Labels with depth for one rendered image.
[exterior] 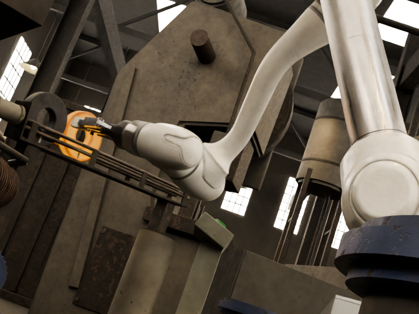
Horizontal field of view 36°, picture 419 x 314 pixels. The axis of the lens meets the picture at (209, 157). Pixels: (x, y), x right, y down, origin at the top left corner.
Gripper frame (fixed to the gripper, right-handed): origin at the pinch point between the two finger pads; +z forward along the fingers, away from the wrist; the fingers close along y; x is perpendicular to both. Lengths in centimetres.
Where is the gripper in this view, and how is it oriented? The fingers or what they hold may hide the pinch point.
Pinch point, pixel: (81, 124)
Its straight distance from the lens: 178.5
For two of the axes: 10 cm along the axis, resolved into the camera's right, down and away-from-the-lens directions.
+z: -7.6, -2.0, 6.2
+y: 5.1, 4.0, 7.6
